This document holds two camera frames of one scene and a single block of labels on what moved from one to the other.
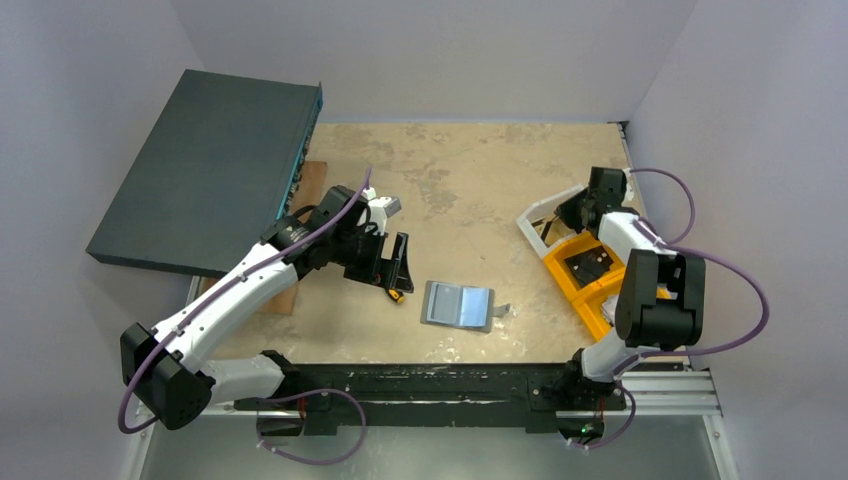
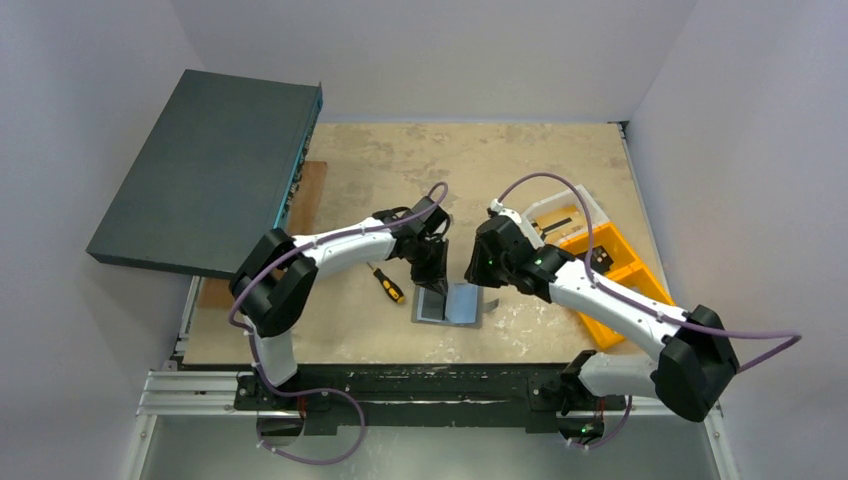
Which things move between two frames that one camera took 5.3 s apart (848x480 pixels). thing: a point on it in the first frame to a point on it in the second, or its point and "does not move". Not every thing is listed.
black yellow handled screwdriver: [396, 295] does not move
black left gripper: [382, 266] to [431, 263]
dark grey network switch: [219, 170] does not move
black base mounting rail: [534, 391] does not move
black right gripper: [573, 212] to [481, 263]
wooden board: [311, 182] does not move
